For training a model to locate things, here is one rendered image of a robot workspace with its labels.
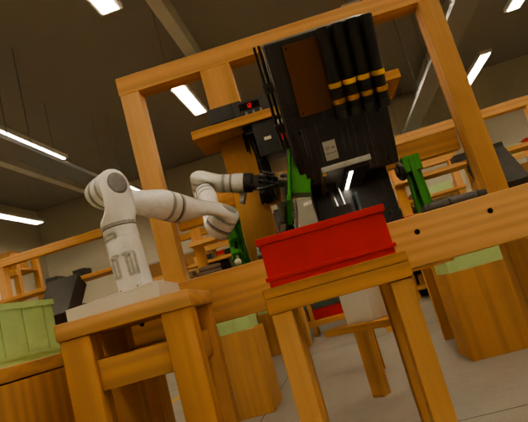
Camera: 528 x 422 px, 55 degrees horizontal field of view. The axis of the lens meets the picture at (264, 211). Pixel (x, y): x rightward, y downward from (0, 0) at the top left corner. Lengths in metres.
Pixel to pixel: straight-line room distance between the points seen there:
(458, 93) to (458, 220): 0.89
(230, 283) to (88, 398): 0.53
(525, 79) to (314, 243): 12.25
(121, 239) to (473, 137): 1.53
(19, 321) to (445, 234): 1.24
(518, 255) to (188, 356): 1.49
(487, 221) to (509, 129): 11.25
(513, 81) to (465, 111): 10.90
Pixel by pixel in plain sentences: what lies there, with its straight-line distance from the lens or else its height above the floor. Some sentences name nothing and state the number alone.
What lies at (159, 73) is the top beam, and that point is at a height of 1.90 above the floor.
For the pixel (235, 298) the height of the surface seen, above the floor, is 0.81.
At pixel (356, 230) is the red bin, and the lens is 1.21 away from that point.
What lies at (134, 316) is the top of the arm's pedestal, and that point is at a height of 0.82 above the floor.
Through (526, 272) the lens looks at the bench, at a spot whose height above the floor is 0.61.
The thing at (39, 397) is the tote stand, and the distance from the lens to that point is 1.48.
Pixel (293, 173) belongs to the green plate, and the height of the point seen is 1.18.
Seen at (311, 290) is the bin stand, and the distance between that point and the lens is 1.17.
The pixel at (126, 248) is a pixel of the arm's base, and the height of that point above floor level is 1.00.
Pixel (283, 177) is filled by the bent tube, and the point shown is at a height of 1.20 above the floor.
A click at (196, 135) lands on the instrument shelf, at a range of 2.15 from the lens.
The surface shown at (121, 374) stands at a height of 0.70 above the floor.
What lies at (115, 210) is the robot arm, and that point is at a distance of 1.36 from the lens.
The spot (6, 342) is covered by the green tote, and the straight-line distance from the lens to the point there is 1.55.
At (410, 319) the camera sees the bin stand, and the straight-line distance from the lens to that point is 1.19.
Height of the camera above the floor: 0.77
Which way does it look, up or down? 10 degrees up
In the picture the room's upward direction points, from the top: 16 degrees counter-clockwise
